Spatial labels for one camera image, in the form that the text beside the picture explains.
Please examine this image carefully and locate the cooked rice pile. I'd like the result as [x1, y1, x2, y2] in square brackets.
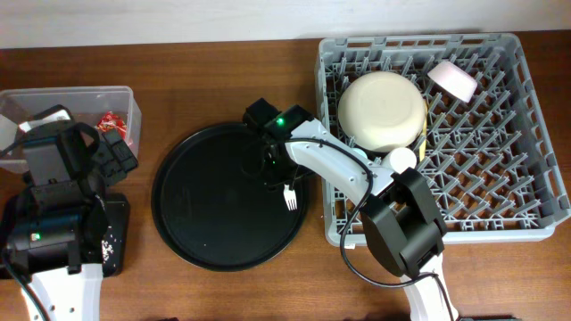
[101, 225, 121, 263]

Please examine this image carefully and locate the cream large bowl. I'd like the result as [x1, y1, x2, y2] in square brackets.
[337, 71, 426, 152]

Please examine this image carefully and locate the white plastic cup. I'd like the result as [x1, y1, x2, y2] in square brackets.
[384, 147, 417, 174]

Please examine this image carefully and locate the small pink bowl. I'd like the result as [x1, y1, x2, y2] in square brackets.
[427, 61, 477, 103]

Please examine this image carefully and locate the light blue plastic cup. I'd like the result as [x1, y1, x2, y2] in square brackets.
[352, 148, 368, 159]

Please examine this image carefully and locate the yellow plastic spoon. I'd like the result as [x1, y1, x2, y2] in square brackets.
[418, 103, 428, 162]

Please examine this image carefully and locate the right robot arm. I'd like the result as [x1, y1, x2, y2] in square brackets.
[243, 100, 459, 320]

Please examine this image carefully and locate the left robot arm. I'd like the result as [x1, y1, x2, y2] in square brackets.
[1, 120, 138, 320]

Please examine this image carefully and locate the clear plastic waste bin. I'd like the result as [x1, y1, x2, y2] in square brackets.
[1, 86, 142, 155]

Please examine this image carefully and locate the grey dishwasher rack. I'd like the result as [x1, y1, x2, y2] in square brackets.
[315, 33, 570, 244]

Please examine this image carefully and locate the red snack wrapper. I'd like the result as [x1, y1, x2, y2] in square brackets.
[95, 111, 135, 148]

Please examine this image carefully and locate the black rectangular tray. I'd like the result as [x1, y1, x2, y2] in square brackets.
[0, 192, 131, 280]

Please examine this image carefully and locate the black round tray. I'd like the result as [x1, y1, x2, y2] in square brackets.
[152, 122, 310, 272]

